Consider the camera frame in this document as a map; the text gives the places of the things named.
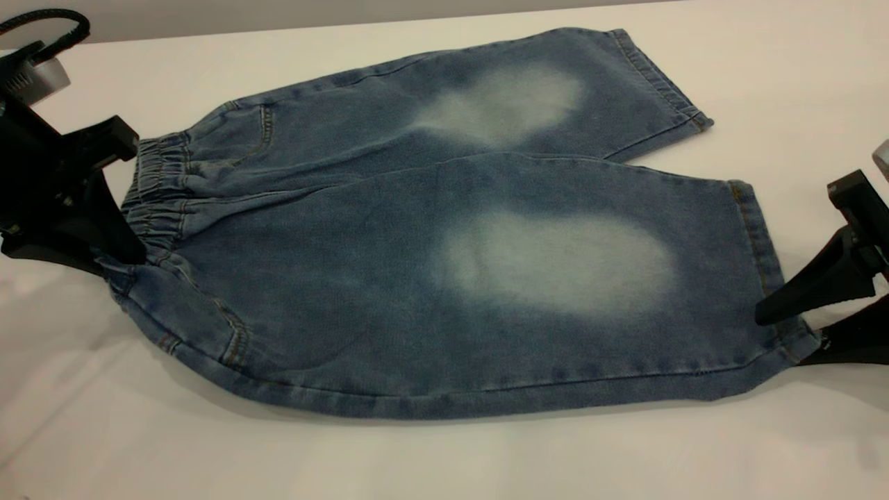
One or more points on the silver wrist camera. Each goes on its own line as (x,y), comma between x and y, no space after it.
(883,161)
(42,78)

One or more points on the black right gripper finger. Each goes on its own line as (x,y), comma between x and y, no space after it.
(826,278)
(858,340)

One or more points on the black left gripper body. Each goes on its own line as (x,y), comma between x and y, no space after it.
(35,173)

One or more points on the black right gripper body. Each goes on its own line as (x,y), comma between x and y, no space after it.
(871,222)

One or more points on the blue denim pants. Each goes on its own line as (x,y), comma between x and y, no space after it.
(417,278)

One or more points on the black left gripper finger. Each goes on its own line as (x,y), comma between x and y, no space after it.
(104,222)
(42,248)

